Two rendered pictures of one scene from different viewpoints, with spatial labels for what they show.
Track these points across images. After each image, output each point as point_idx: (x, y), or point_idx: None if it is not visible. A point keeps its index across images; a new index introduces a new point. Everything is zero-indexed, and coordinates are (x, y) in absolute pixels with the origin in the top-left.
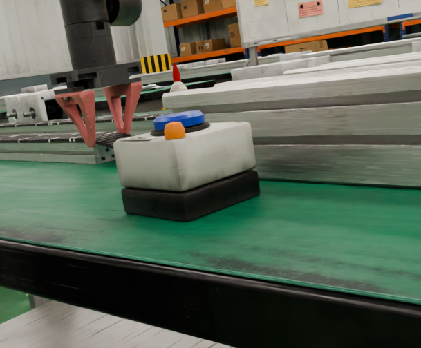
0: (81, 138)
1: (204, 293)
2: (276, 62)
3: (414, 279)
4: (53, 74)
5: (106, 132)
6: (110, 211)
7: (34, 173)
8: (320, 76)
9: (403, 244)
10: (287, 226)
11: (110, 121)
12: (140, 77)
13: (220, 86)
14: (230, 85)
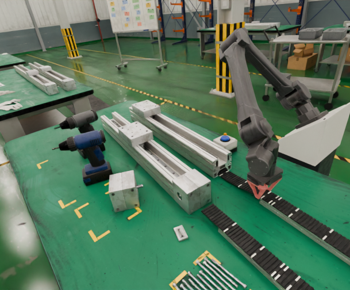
0: (273, 193)
1: None
2: (189, 189)
3: (204, 130)
4: (280, 168)
5: (266, 198)
6: (240, 152)
7: (292, 198)
8: (199, 137)
9: (202, 134)
10: (211, 140)
11: (302, 279)
12: (247, 177)
13: (216, 147)
14: (214, 145)
